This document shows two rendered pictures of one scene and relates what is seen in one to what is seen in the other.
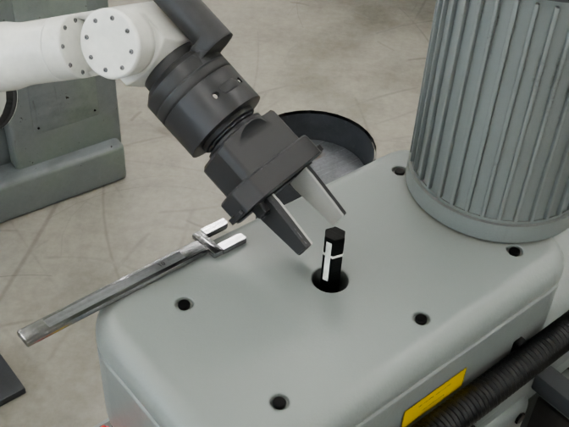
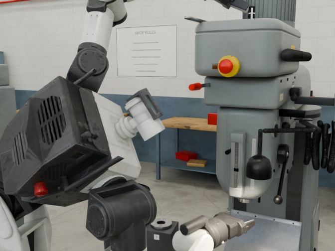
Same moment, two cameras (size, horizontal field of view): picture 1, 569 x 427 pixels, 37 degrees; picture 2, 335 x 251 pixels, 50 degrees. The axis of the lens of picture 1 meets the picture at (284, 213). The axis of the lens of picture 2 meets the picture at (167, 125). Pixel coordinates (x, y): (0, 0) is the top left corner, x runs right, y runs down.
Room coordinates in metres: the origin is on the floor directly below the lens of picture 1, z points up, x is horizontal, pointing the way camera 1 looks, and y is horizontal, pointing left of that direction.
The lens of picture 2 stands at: (-0.44, 0.65, 1.77)
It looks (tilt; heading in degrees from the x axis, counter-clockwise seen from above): 10 degrees down; 339
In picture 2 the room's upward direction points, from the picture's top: straight up
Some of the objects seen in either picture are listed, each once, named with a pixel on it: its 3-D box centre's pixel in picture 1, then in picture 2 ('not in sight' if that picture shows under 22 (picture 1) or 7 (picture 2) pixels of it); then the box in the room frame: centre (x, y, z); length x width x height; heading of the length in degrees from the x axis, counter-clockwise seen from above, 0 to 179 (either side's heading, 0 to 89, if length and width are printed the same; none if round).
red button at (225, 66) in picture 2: not in sight; (226, 66); (0.44, 0.14, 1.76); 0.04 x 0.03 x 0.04; 42
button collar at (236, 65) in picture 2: not in sight; (229, 66); (0.45, 0.12, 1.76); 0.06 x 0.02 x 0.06; 42
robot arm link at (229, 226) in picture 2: not in sight; (220, 229); (0.55, 0.08, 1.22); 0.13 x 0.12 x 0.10; 24
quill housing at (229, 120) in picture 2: not in sight; (247, 149); (0.61, -0.05, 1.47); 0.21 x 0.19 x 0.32; 42
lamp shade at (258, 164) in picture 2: not in sight; (258, 165); (0.40, 0.05, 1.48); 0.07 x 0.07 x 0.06
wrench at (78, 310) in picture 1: (135, 280); (202, 21); (0.58, 0.14, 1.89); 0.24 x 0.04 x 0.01; 133
